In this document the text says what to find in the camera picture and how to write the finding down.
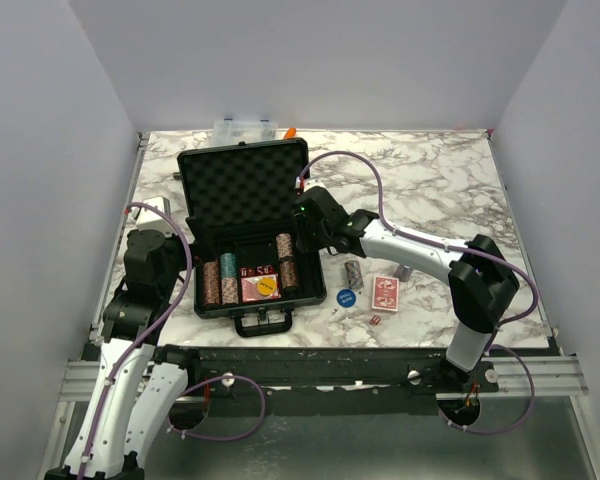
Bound black poker set case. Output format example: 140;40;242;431
177;138;327;338

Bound purple grey chip stack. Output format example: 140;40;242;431
394;265;413;282

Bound red playing card deck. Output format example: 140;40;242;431
371;275;400;312

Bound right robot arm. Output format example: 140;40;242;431
292;187;519;392

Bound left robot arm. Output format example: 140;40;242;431
45;215;202;479

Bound orange chip stack left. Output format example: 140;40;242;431
203;260;221;307

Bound green chip stack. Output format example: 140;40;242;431
220;252;238;279

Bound orange chip stack upper right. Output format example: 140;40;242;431
275;233;294;261

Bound orange chip stack lower middle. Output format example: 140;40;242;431
221;277;239;305

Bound red card deck in case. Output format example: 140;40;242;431
241;274;280;303

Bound red dice in case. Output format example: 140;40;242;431
240;265;276;278

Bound yellow big blind button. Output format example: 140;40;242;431
256;275;278;297

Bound blue small blind button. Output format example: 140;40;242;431
336;289;356;308

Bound clear plastic box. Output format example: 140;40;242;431
209;118;278;147

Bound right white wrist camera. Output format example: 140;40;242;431
294;177;325;195

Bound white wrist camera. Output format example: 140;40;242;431
130;196;175;236
294;177;325;195

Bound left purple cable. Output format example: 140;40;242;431
77;201;269;480

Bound purple cable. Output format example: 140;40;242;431
297;151;539;436
77;201;269;480

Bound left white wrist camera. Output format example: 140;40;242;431
130;196;175;236

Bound orange tool handle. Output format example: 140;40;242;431
284;127;297;139

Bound black mounting rail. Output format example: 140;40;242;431
79;344;501;416

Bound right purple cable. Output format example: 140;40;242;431
297;151;539;436

